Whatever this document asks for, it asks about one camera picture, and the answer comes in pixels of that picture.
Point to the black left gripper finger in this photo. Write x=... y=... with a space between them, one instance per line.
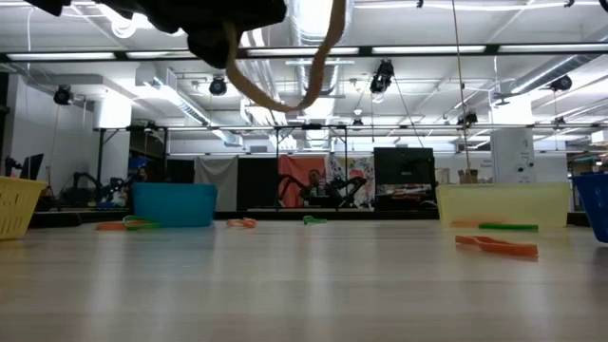
x=211 y=50

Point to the long tan rubber band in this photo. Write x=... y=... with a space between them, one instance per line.
x=338 y=12

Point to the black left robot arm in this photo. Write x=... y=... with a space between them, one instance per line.
x=47 y=5

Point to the black background robot arm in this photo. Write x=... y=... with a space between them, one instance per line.
x=78 y=180
x=351 y=183
x=290 y=183

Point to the grey cloth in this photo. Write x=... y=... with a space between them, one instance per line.
x=216 y=183

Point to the person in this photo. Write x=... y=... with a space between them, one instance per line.
x=314 y=179
x=144 y=175

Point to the red cloth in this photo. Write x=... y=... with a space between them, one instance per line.
x=297 y=166

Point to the teal plastic basket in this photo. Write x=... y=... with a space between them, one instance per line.
x=176 y=202

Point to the floral cloth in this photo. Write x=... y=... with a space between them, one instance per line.
x=361 y=164

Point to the green loose clip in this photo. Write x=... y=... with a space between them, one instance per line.
x=313 y=220

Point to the small dark monitor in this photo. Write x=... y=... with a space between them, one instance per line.
x=33 y=166

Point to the black monitor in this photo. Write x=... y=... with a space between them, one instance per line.
x=404 y=166

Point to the yellow slotted basket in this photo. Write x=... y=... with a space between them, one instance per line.
x=16 y=209

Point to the cardboard box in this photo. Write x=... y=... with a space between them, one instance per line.
x=468 y=178

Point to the white pillar cabinet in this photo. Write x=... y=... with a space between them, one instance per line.
x=513 y=157

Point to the translucent yellow basket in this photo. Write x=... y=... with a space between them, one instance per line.
x=503 y=202

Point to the blue plastic basket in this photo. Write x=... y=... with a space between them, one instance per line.
x=594 y=204

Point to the black hanging camera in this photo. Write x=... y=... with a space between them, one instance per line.
x=218 y=87
x=63 y=96
x=561 y=83

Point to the silver ventilation duct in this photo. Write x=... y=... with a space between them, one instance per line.
x=306 y=24

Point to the black background rig frame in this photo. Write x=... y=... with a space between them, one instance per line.
x=100 y=157

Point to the black overhead frame beam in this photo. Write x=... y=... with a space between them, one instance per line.
x=366 y=50

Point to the black overhead camera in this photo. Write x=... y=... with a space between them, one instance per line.
x=382 y=76

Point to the black table frame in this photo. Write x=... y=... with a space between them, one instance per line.
x=266 y=214

